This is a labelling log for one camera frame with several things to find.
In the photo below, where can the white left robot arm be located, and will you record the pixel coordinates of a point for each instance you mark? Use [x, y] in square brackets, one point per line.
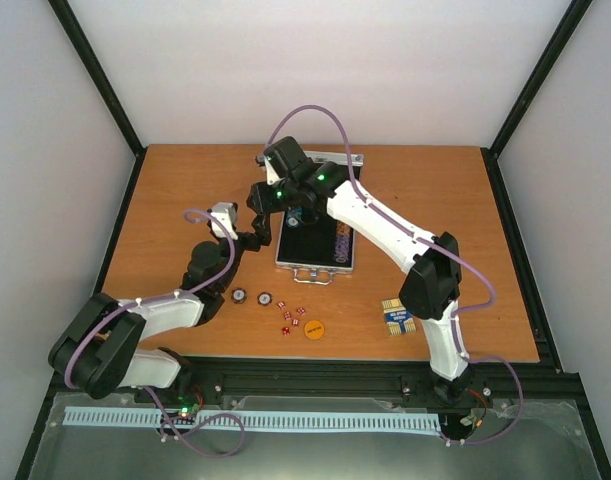
[99, 351]

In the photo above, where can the light blue cable duct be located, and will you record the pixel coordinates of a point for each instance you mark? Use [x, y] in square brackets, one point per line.
[256, 421]

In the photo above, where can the aluminium poker case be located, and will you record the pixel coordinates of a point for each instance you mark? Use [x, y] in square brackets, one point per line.
[308, 250]

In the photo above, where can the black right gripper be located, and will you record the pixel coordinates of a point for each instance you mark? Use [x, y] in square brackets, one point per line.
[261, 202]

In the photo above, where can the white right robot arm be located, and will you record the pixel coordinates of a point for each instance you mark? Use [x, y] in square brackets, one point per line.
[430, 291]

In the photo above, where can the blue playing card box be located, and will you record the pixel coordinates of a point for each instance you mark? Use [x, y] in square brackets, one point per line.
[397, 319]

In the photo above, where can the brown poker chip stack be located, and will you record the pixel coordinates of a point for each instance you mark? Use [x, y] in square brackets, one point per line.
[238, 295]

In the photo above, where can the purple poker chip stack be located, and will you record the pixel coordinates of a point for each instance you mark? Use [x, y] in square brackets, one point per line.
[343, 247]

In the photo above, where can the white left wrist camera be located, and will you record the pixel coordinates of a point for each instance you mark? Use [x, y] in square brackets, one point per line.
[224, 220]

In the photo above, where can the orange dealer button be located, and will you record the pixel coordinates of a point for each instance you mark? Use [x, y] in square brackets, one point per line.
[314, 330]

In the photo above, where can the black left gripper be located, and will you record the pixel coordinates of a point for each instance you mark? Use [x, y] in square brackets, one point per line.
[263, 236]

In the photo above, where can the red poker chip stack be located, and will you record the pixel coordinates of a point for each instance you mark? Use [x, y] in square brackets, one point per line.
[343, 229]

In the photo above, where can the black poker chip stack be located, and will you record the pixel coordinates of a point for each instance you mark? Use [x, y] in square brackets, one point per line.
[264, 299]

